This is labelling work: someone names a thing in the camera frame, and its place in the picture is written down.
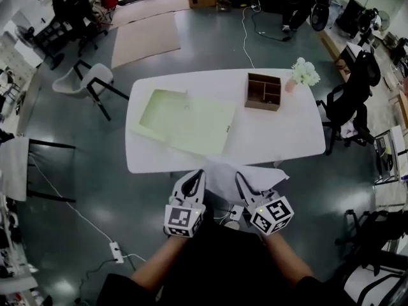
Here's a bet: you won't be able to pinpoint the brown wooden desk organizer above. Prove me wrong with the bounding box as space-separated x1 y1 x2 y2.
244 72 282 112

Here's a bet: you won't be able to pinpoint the brown cardboard floor sheet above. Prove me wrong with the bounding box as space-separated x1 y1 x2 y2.
110 11 182 70

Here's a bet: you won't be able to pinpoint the long white floor cable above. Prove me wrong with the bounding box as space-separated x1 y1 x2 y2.
241 6 256 69

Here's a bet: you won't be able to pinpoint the person's left forearm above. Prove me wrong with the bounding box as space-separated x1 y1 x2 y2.
129 233 192 292

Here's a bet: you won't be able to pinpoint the black office chair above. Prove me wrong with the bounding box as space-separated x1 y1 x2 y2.
50 0 110 57
316 50 382 156

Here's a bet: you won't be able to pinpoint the metal wire rack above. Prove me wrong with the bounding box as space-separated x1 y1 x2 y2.
373 126 408 185

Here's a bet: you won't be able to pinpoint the wooden low bench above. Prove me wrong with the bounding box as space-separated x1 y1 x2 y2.
318 30 352 83

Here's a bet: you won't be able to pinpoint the person's right forearm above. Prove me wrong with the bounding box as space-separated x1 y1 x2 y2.
261 231 316 287

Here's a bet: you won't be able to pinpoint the black cabinet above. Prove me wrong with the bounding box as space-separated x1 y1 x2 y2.
337 0 367 39

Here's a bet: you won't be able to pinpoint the white flower bouquet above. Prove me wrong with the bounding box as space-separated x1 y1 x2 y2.
291 57 321 87

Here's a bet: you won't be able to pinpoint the person's black clothing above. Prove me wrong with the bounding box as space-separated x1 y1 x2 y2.
104 207 361 306

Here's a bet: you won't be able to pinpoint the white cloth sheet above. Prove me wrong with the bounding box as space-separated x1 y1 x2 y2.
202 156 290 204

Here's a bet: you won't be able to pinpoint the black floor cable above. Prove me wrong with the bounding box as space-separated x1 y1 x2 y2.
251 10 292 43

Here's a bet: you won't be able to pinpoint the beige floor mat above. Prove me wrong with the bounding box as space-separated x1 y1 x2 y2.
110 0 192 30

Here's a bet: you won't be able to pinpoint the grey table black frame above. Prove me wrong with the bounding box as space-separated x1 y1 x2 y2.
0 136 77 204

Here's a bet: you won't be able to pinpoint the white chair black legs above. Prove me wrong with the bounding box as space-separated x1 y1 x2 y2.
52 59 130 122

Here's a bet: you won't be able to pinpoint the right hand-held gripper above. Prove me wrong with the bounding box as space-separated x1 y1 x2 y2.
235 171 295 237

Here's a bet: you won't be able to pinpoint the black white-seat chair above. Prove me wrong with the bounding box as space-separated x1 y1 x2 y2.
334 208 408 306

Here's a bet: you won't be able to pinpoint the white power strip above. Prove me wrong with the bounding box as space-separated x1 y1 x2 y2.
108 241 126 265

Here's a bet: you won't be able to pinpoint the white power strip cable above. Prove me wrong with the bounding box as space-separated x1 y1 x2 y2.
29 156 114 245

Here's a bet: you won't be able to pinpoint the black pedestal fan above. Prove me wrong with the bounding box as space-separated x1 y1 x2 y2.
15 25 66 71

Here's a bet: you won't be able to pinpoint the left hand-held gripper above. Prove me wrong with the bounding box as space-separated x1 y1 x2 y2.
163 170 207 238

